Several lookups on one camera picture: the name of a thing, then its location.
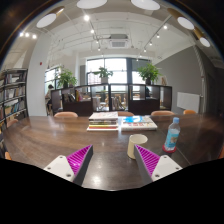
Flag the small white-potted plant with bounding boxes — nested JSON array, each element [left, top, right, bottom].
[[93, 66, 114, 84]]

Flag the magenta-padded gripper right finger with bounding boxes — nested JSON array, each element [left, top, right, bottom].
[[132, 143, 183, 187]]

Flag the ceiling air conditioner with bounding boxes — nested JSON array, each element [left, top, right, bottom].
[[108, 33, 129, 49]]

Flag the bushy potted plant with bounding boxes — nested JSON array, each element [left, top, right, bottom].
[[55, 67, 78, 89]]

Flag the stack of books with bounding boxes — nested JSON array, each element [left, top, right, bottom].
[[86, 111, 120, 132]]

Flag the large dark-potted plant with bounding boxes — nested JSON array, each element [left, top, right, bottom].
[[137, 63, 160, 86]]

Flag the tall dark bookshelf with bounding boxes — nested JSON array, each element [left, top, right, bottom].
[[0, 68, 29, 129]]

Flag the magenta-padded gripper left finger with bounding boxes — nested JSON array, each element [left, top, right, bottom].
[[43, 143, 95, 187]]

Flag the low dark shelf unit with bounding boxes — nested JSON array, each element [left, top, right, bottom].
[[50, 83, 173, 117]]

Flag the ceiling lights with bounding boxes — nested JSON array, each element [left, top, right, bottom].
[[18, 0, 212, 54]]

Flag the cream ceramic mug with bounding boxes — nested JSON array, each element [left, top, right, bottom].
[[127, 133, 149, 160]]

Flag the white wall radiator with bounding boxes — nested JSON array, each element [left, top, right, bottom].
[[176, 91, 201, 114]]

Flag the clear blue-capped water bottle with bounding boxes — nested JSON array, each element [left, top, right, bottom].
[[163, 116, 181, 153]]

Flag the person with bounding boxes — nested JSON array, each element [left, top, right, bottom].
[[44, 83, 55, 116]]

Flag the blue-covered book stack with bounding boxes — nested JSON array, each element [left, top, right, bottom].
[[119, 115, 158, 132]]

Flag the flat round red coaster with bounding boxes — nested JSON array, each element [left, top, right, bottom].
[[162, 143, 178, 154]]

